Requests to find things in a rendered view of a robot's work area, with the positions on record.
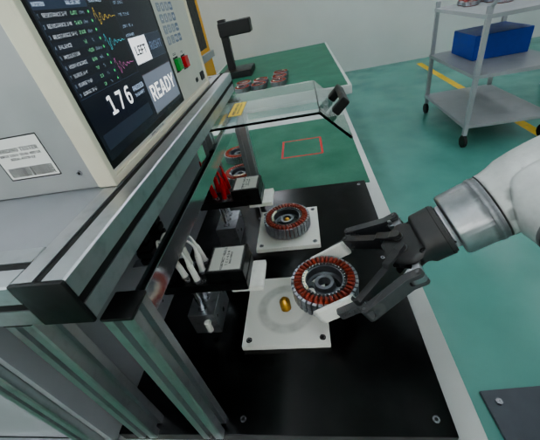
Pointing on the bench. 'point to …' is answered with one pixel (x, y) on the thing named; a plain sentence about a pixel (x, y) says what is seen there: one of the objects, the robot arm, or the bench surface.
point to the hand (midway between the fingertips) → (325, 283)
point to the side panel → (19, 409)
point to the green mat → (335, 144)
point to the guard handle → (338, 99)
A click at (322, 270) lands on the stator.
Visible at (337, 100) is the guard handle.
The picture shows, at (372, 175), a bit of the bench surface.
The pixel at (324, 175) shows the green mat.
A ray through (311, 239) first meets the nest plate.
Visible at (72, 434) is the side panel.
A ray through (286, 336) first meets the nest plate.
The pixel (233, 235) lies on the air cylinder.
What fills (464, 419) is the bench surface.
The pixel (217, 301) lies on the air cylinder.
